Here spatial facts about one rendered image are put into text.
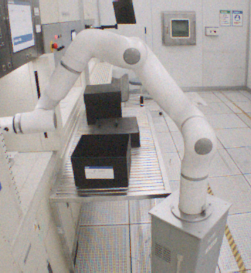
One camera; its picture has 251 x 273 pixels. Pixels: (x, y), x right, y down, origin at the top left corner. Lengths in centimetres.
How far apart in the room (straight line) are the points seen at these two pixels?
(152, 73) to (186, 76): 479
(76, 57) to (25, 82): 60
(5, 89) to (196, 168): 105
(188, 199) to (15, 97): 102
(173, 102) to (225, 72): 503
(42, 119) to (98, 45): 35
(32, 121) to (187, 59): 484
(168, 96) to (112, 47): 25
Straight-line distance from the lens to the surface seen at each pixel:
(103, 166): 136
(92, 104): 214
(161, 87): 96
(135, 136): 176
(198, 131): 98
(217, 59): 588
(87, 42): 95
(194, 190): 115
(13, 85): 155
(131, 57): 87
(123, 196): 136
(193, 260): 127
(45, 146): 161
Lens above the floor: 156
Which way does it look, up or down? 24 degrees down
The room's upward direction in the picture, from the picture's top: 4 degrees counter-clockwise
